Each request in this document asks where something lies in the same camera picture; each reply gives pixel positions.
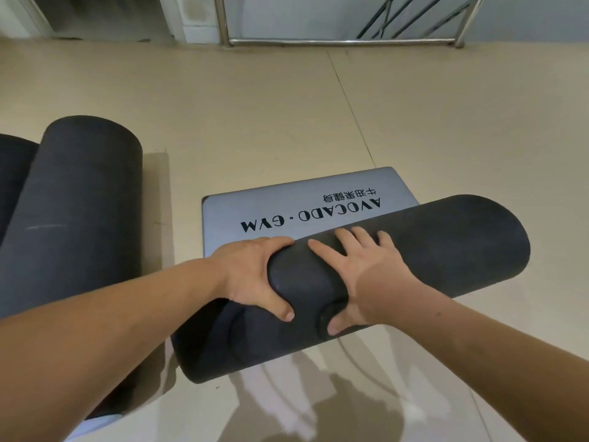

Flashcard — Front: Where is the person's left forearm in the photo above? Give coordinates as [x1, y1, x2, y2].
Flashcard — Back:
[0, 257, 229, 442]

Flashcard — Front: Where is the grey yoga mat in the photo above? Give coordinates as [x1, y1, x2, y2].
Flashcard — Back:
[0, 133, 40, 246]
[0, 115, 144, 422]
[172, 166, 531, 385]

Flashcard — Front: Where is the person's right hand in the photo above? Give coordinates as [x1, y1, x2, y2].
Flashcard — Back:
[307, 227, 427, 337]

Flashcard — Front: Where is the person's left hand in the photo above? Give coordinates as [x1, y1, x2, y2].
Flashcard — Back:
[207, 236, 296, 324]

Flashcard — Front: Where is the person's right forearm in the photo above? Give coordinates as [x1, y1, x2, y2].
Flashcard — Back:
[382, 282, 589, 442]

